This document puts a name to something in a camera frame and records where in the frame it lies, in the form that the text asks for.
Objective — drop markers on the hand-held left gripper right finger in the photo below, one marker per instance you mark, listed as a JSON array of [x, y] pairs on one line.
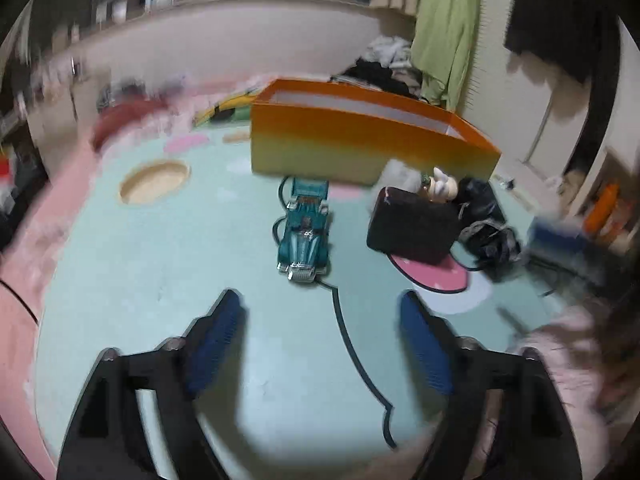
[[425, 345]]

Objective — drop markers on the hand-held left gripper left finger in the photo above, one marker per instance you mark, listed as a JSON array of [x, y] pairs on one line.
[[215, 345]]

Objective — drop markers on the teal toy car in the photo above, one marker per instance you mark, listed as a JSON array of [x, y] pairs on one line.
[[302, 230]]

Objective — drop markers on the blue tin box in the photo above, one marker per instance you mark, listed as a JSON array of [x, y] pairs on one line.
[[557, 240]]

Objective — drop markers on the orange cardboard box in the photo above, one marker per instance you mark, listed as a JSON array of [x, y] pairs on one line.
[[310, 140]]

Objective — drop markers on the mint cartoon-print desktop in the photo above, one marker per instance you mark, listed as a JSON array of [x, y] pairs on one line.
[[150, 285]]

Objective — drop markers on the dark brown pouch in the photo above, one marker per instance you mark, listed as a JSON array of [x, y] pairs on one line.
[[415, 225]]

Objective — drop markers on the black lace cloth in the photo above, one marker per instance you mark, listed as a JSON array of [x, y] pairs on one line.
[[487, 232]]

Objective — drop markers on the pink rose-print pajama cloth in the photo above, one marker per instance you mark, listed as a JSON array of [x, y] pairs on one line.
[[565, 360]]

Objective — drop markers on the white toy figurine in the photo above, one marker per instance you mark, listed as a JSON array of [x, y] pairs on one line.
[[442, 186]]

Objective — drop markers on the orange object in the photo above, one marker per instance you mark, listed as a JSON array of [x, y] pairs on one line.
[[602, 205]]

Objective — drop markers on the dark red cloth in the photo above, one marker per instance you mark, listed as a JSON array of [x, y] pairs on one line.
[[127, 115]]

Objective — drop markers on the black clothes pile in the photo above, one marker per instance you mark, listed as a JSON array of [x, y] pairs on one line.
[[375, 77]]

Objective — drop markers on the white clothes pile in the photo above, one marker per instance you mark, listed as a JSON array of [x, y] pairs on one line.
[[389, 52]]

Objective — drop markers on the green hanging garment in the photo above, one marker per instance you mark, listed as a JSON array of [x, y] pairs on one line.
[[450, 25]]

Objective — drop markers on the black hanging garment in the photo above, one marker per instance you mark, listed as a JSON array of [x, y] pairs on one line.
[[555, 10]]

